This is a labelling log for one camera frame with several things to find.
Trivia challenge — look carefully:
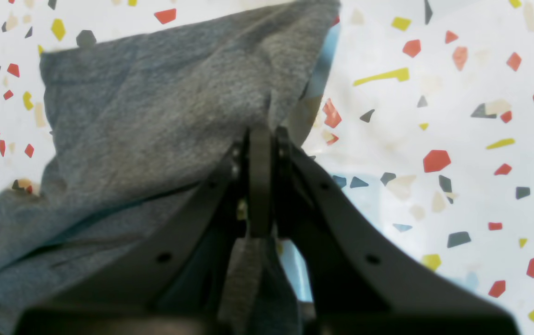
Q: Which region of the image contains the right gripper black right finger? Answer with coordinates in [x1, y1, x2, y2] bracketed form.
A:
[262, 128, 518, 335]

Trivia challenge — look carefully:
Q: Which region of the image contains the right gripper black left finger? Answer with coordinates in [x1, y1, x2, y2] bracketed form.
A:
[15, 128, 263, 335]

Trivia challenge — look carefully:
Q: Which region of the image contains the grey t-shirt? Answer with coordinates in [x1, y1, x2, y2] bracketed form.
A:
[0, 0, 339, 335]

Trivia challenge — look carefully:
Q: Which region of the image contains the terrazzo patterned tablecloth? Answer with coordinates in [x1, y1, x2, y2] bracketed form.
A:
[0, 0, 534, 335]

